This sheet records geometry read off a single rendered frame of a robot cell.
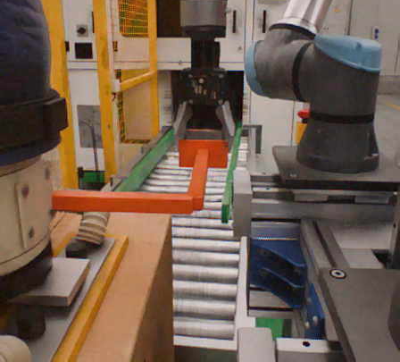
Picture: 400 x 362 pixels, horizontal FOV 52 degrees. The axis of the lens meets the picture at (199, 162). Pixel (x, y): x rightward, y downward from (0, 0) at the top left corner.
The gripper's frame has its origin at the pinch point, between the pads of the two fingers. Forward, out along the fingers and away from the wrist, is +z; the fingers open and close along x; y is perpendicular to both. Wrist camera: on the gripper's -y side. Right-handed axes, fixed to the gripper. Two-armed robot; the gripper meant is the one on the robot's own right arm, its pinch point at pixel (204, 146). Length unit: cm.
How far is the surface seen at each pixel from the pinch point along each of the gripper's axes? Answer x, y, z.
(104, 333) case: -9.8, 33.5, 13.5
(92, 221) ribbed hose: -15.8, 17.3, 7.3
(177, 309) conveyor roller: -9, -25, 54
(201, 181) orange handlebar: 0.5, 19.9, -0.3
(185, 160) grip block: -3.2, 3.7, 1.7
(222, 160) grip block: 3.4, 3.7, 1.6
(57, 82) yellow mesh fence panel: -60, -83, -2
